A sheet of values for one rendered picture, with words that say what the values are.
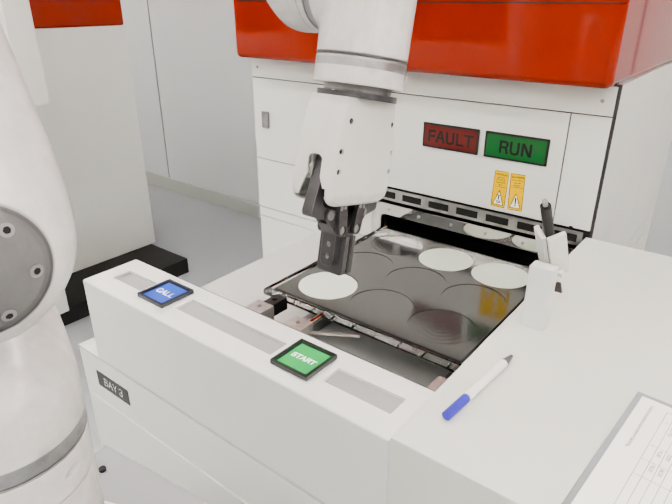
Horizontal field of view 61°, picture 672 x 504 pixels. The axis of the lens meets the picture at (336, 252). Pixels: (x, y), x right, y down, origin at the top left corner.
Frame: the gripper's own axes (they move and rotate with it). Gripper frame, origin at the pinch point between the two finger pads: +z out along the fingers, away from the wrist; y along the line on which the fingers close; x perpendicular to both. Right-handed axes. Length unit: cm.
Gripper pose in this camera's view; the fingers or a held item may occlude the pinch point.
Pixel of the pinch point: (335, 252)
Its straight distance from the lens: 56.6
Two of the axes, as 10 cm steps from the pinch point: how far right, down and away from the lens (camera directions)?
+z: -1.3, 9.6, 2.5
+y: -6.0, 1.3, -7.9
